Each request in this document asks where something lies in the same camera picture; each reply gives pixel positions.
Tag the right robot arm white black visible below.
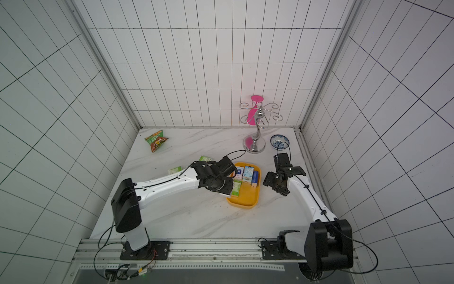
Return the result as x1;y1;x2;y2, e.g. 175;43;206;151
260;153;354;273

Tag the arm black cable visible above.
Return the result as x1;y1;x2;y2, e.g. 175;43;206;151
93;223;158;283
319;212;379;275

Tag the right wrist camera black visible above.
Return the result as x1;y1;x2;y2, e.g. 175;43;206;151
273;153;293;171

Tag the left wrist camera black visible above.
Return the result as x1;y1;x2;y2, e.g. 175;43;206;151
217;156;236;177

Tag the yellow plastic storage box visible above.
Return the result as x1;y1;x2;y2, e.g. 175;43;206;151
226;162;262;209

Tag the pink plastic cup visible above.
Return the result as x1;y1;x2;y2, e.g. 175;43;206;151
247;95;264;126

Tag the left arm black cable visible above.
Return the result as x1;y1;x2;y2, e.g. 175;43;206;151
93;223;158;283

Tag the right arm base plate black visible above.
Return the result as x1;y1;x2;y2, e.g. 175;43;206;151
258;239;306;260

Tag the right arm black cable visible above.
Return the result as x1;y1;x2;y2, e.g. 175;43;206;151
319;212;379;275

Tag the blue white ceramic bowl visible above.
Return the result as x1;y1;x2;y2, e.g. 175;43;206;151
270;134;290;151

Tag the green tissue pack top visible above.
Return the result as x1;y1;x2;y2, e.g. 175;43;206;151
199;156;212;162

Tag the pink Tempo tissue pack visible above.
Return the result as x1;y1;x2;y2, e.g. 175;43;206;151
234;166;244;181

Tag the green red snack bag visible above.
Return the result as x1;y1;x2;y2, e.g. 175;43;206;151
144;130;168;153

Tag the teal cartoon tissue pack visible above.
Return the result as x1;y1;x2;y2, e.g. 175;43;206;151
242;166;255;184

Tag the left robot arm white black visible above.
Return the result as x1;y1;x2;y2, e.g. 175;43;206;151
111;156;237;253

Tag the dark blue Tempo pack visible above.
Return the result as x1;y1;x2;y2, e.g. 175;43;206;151
251;171;259;188

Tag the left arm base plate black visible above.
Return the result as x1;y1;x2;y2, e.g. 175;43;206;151
119;241;171;261

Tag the green tissue pack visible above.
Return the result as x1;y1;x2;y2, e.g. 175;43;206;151
168;166;183;175
231;180;242;197
199;156;212;162

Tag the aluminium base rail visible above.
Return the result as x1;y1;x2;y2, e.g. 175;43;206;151
69;238;304;276

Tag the chrome cup holder stand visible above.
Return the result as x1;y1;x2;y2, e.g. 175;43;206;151
240;102;283;154

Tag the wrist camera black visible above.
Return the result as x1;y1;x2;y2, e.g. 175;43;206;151
217;156;236;177
273;153;293;171

